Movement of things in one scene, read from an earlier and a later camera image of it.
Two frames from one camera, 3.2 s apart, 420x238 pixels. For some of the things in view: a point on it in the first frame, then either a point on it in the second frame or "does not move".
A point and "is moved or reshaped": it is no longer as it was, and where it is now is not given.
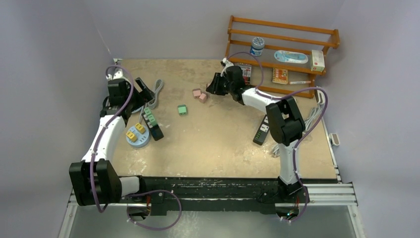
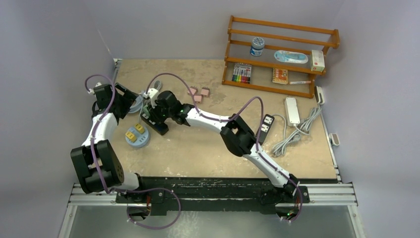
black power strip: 155,130 is moved or reshaped
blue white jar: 257,46 does not move
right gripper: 215,87 → 155,116
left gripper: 143,96 → 128,98
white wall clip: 321,97 does not move
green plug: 147,110 does not move
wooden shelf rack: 287,57 does not move
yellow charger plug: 140,128 does not move
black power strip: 262,132 does not move
